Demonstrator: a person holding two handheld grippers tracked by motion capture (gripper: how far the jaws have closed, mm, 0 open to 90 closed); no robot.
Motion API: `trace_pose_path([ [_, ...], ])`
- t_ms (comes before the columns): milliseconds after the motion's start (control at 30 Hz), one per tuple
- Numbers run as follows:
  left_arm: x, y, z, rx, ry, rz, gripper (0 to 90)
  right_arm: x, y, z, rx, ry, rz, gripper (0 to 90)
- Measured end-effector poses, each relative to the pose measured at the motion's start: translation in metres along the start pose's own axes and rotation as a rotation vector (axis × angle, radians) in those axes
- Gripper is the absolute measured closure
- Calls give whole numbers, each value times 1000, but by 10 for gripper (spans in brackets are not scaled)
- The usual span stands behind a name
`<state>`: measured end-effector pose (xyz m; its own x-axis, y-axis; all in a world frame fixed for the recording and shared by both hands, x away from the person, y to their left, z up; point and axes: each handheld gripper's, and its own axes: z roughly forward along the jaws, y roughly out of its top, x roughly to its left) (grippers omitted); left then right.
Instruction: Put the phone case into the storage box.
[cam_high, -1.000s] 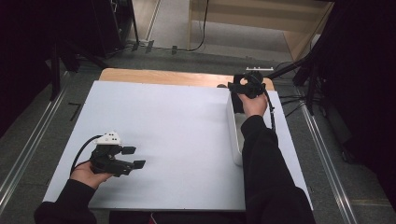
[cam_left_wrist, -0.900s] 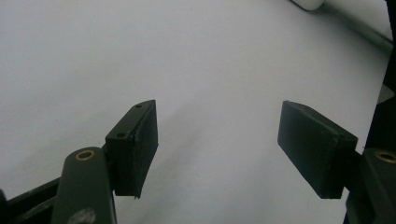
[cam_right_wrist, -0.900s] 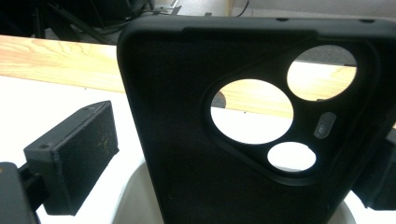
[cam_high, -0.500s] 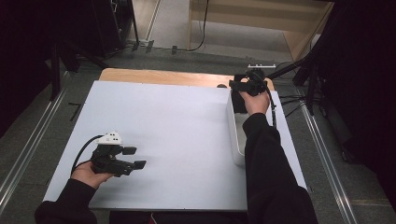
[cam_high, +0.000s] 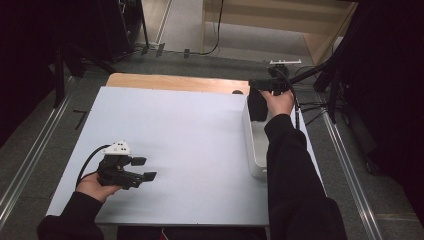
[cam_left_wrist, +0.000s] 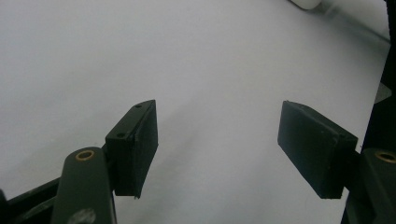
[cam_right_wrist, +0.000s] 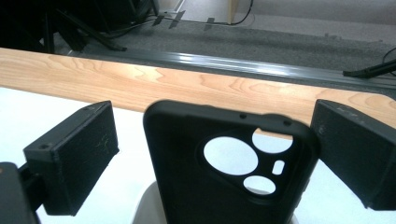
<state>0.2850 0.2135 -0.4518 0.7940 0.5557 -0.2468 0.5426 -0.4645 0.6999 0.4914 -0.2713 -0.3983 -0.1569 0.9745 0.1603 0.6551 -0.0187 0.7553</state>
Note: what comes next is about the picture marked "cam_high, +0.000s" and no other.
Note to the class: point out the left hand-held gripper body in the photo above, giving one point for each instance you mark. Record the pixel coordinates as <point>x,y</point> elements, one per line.
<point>113,166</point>

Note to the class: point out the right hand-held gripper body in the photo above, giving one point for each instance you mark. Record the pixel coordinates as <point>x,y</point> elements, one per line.
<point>271,83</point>

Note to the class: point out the white plastic bin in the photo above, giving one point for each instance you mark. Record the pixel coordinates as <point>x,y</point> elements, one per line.
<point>256,150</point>

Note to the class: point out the person's right hand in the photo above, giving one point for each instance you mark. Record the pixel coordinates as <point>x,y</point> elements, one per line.
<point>281,103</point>

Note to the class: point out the person's left hand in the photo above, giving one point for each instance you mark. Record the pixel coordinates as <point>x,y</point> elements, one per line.
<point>93,188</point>

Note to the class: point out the small dark round object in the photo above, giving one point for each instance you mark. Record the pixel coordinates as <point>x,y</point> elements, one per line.
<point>237,91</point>

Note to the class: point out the black stand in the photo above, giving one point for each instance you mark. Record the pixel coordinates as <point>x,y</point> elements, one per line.
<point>320,75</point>
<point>60,66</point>

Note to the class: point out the light wooden furniture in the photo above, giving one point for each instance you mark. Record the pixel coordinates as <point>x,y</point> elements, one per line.
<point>266,18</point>

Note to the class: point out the person's black jacket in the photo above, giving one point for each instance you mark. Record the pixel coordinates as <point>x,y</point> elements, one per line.
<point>193,234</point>

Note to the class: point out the wooden table board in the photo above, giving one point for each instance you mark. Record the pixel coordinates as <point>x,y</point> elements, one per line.
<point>176,83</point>

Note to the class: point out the black curtain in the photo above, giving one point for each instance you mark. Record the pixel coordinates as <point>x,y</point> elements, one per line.
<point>23,60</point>
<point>390,83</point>

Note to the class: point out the black cabinet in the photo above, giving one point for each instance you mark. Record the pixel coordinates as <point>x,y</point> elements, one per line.
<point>123,26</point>

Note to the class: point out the metal floor rail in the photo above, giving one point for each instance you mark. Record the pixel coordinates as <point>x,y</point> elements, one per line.
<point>30,150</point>
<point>350,176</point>

